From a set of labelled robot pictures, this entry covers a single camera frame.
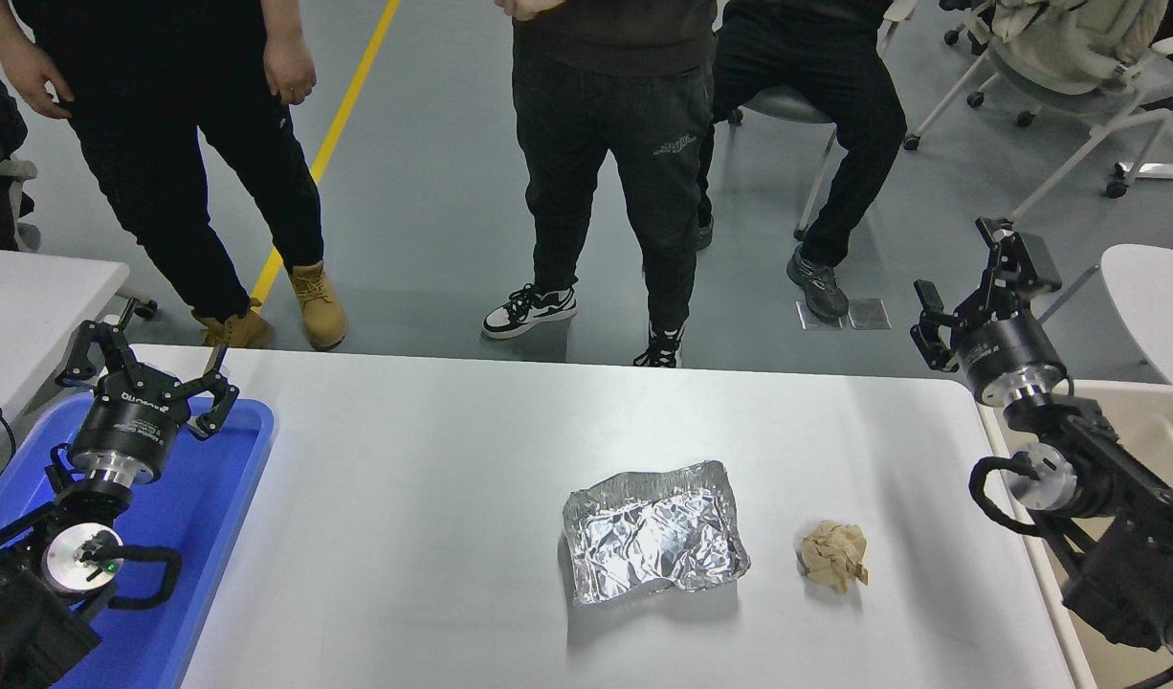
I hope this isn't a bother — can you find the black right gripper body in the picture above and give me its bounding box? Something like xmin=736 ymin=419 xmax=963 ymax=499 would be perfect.
xmin=955 ymin=314 xmax=1066 ymax=403

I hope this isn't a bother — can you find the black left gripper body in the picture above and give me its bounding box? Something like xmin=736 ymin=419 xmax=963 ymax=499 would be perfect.
xmin=70 ymin=368 xmax=188 ymax=470

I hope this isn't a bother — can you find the tan paper ball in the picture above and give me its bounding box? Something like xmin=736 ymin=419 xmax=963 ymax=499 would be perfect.
xmin=799 ymin=520 xmax=871 ymax=595

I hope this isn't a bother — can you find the silver foil tray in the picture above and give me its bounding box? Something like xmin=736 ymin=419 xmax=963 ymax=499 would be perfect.
xmin=562 ymin=460 xmax=751 ymax=608

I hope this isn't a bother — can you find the person's left hand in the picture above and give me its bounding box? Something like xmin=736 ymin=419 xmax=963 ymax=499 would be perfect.
xmin=263 ymin=33 xmax=318 ymax=106

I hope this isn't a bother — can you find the grey metal table leg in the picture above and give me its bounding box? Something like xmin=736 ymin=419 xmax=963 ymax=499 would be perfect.
xmin=1038 ymin=265 xmax=1101 ymax=323

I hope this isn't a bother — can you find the white rectangular side table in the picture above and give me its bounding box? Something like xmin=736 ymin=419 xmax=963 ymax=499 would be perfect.
xmin=0 ymin=247 xmax=160 ymax=446

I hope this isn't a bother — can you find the blue plastic tray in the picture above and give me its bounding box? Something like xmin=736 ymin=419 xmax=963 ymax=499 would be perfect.
xmin=0 ymin=390 xmax=277 ymax=689

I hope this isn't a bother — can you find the white round table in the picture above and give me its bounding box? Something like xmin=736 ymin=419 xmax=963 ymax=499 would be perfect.
xmin=1100 ymin=242 xmax=1173 ymax=393

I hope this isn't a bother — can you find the large pale plastic bin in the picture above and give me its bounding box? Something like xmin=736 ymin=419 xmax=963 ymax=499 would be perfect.
xmin=974 ymin=380 xmax=1173 ymax=689

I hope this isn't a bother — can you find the white chair base leg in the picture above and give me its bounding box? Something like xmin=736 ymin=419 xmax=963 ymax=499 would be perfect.
xmin=1105 ymin=158 xmax=1173 ymax=199

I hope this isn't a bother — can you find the white wheeled office chair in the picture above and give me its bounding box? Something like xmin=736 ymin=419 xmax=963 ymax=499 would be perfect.
xmin=902 ymin=0 xmax=1173 ymax=237

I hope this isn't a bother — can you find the grey office chair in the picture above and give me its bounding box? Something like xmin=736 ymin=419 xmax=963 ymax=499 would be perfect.
xmin=0 ymin=158 xmax=42 ymax=255

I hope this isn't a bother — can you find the beige coat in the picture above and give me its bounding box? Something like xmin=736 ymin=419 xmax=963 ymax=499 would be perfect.
xmin=988 ymin=0 xmax=1171 ymax=97

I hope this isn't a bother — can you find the grey wheeled stool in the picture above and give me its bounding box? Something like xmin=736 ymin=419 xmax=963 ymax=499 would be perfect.
xmin=725 ymin=84 xmax=841 ymax=240

